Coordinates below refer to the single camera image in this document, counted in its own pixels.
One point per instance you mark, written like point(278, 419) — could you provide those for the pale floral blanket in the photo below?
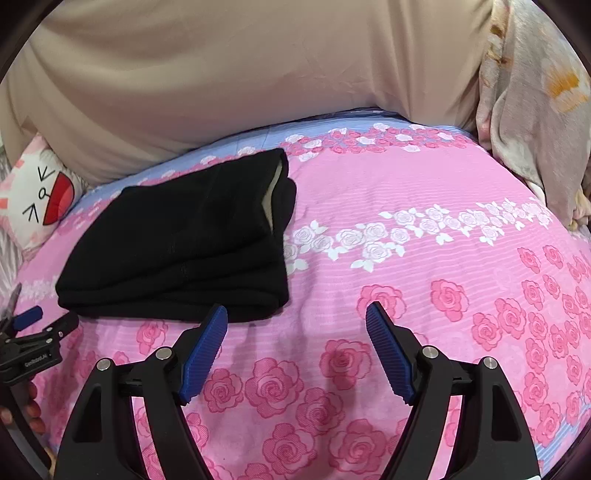
point(535, 92)

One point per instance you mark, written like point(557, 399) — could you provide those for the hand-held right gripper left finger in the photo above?
point(205, 355)

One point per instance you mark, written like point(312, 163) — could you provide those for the cartoon cat face pillow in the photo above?
point(37, 194)

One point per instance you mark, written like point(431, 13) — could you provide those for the pink satin cloth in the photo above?
point(9, 263)

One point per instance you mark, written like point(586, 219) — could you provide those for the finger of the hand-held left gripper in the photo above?
point(27, 318)
point(60, 327)

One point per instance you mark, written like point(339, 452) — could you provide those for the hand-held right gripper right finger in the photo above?
point(390, 355)

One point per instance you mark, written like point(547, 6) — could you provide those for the pink rose print bedsheet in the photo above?
point(392, 277)

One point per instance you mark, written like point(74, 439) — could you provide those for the person's left hand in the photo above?
point(34, 410)

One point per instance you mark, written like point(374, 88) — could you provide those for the beige headboard cover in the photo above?
point(231, 69)

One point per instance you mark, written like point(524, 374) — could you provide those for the black pants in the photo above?
point(175, 249)

